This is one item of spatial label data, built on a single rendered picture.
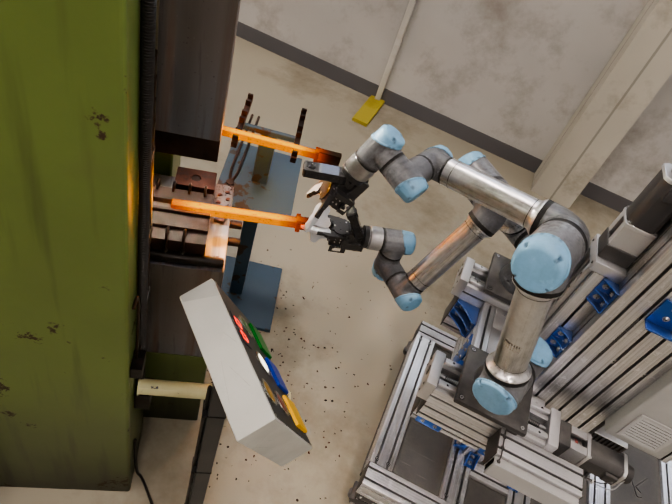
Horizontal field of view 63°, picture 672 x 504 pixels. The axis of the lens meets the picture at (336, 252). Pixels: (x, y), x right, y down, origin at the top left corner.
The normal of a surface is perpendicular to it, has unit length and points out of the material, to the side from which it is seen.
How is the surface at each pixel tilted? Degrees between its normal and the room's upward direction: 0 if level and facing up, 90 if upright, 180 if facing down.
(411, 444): 0
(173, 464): 0
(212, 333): 30
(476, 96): 90
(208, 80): 90
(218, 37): 90
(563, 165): 90
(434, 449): 0
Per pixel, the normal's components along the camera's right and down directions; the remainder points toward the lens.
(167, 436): 0.26, -0.67
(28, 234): 0.05, 0.73
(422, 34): -0.36, 0.59
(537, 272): -0.63, 0.30
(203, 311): -0.20, -0.49
